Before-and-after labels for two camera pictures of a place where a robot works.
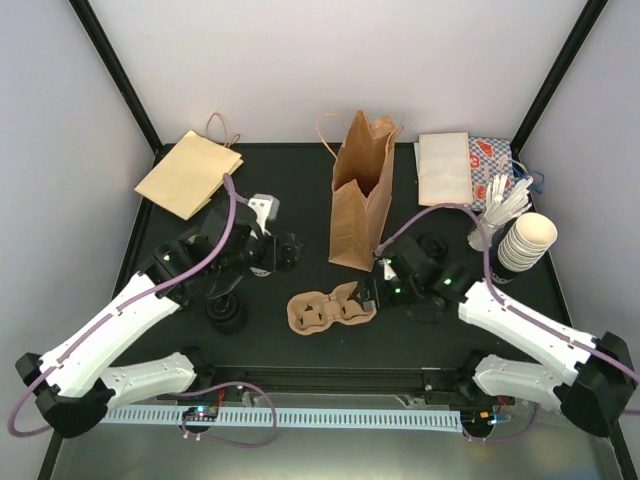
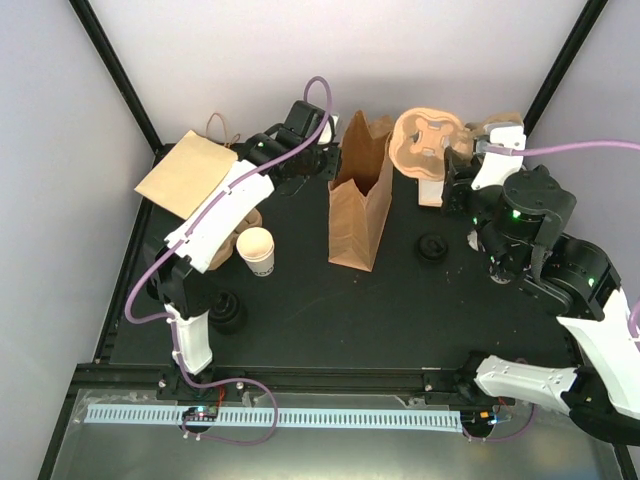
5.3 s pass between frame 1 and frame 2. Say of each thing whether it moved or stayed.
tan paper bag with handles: stayed
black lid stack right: stayed
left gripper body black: moved
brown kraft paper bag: stayed
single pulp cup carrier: moved
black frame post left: stayed
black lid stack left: stayed
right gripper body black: moved
